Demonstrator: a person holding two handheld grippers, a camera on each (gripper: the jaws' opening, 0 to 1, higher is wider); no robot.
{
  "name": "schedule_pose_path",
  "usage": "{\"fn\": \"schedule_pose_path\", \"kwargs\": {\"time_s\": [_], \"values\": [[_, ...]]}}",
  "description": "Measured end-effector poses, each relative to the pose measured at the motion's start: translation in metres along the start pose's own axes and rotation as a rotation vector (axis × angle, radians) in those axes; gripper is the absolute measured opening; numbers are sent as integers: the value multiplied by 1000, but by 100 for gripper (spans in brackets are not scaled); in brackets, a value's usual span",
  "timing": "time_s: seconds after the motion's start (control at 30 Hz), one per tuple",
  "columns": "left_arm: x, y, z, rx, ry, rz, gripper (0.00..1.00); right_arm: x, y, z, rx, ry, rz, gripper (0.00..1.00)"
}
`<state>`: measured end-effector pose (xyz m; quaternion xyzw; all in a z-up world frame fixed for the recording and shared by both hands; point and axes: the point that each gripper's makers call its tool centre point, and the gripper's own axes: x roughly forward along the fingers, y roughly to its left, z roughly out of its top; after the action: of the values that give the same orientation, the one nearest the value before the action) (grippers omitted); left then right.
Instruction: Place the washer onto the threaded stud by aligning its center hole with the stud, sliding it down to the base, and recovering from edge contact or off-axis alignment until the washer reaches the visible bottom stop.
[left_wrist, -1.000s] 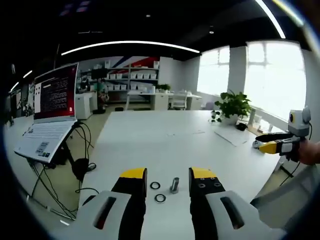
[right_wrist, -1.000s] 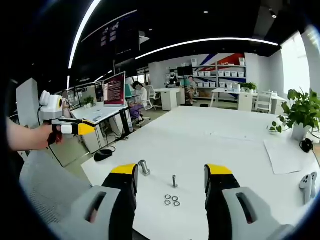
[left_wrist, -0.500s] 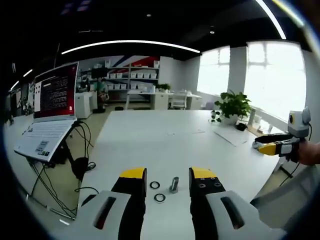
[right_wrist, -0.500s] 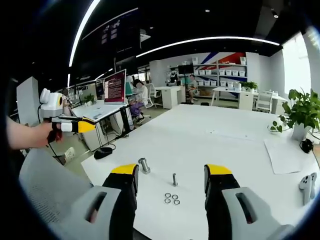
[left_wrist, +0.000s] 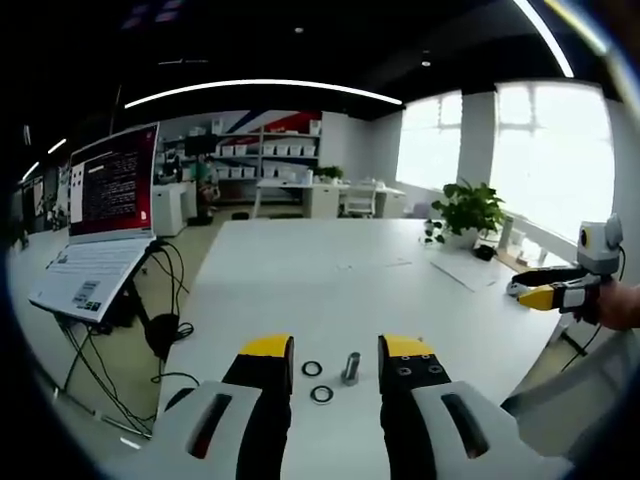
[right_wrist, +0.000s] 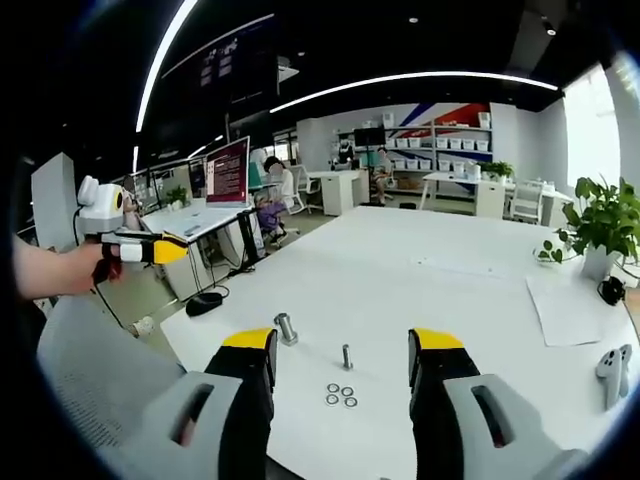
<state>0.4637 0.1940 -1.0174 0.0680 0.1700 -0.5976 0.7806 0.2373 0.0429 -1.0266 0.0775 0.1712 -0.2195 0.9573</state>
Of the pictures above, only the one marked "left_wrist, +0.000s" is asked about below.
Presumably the grey metal threaded stud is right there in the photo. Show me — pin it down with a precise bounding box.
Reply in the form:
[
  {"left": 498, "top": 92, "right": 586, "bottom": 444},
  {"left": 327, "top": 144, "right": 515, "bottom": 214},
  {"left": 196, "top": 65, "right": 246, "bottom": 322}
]
[{"left": 340, "top": 351, "right": 363, "bottom": 387}]

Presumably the white storage shelf unit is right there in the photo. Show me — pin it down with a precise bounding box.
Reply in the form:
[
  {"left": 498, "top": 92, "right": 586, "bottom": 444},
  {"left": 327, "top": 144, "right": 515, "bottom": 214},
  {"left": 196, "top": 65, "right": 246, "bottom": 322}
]
[{"left": 158, "top": 110, "right": 324, "bottom": 205}]

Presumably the person's right hand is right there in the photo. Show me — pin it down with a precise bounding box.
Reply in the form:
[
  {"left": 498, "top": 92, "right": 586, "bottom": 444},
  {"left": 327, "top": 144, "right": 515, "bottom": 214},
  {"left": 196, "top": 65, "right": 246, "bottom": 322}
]
[{"left": 594, "top": 280, "right": 640, "bottom": 332}]

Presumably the white slim bottle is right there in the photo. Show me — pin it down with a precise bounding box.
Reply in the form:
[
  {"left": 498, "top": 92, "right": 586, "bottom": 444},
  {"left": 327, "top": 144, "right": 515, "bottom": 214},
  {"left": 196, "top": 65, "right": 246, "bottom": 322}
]
[{"left": 498, "top": 214, "right": 515, "bottom": 251}]

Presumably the small green desk plant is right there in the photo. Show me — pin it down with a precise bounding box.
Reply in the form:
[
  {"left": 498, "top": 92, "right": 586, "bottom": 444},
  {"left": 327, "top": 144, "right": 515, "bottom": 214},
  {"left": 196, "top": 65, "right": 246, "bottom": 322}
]
[{"left": 313, "top": 164, "right": 346, "bottom": 185}]

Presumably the black cable bundle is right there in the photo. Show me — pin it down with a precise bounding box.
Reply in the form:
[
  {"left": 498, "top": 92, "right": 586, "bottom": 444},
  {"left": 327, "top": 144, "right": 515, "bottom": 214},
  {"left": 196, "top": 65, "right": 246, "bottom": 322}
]
[{"left": 54, "top": 239, "right": 196, "bottom": 439}]

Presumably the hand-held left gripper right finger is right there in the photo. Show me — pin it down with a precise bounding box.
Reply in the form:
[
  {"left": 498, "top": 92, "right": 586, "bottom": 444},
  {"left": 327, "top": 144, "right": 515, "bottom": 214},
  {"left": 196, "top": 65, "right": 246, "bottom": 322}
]
[{"left": 377, "top": 333, "right": 574, "bottom": 480}]

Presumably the white low cabinet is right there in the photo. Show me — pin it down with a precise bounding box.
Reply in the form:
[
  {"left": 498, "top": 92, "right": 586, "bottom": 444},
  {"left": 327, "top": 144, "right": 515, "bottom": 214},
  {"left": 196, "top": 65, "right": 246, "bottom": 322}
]
[{"left": 151, "top": 182, "right": 197, "bottom": 238}]

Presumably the white paper sheet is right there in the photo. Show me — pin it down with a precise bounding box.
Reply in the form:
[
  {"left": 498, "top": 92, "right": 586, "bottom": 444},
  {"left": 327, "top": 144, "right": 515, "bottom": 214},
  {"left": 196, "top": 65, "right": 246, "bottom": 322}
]
[{"left": 429, "top": 254, "right": 516, "bottom": 293}]

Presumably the white open laptop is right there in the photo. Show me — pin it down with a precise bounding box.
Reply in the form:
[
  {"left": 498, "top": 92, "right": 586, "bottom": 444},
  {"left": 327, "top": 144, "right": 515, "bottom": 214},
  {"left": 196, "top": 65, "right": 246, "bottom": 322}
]
[{"left": 28, "top": 122, "right": 161, "bottom": 324}]

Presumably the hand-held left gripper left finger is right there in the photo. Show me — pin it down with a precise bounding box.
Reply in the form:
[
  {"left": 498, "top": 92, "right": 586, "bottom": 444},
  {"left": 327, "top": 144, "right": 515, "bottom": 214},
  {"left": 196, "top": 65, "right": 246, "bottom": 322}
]
[{"left": 152, "top": 334, "right": 296, "bottom": 480}]

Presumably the green potted plant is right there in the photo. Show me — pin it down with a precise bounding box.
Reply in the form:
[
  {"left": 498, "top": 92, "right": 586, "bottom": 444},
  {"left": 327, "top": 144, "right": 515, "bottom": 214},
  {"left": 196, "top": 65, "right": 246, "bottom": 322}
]
[{"left": 418, "top": 178, "right": 507, "bottom": 250}]

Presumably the white office chair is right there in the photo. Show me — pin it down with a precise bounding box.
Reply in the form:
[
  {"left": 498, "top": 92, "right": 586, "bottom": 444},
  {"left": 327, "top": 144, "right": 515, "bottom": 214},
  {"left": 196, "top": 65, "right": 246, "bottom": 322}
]
[{"left": 344, "top": 182, "right": 377, "bottom": 220}]

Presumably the black laptop stand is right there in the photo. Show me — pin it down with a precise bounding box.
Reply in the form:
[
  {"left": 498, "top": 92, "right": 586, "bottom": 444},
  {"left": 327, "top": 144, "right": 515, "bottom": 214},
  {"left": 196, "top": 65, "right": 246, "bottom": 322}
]
[{"left": 54, "top": 239, "right": 174, "bottom": 361}]

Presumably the grey chair backrest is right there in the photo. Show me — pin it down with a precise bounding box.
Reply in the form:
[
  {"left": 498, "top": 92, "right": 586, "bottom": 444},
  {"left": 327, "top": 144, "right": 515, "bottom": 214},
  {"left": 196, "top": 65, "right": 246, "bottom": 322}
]
[{"left": 501, "top": 327, "right": 640, "bottom": 459}]

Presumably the white office desk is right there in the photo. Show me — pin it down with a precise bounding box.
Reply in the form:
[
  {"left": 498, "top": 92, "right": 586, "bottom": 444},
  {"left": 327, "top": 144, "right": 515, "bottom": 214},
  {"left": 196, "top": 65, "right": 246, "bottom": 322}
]
[{"left": 254, "top": 177, "right": 407, "bottom": 220}]

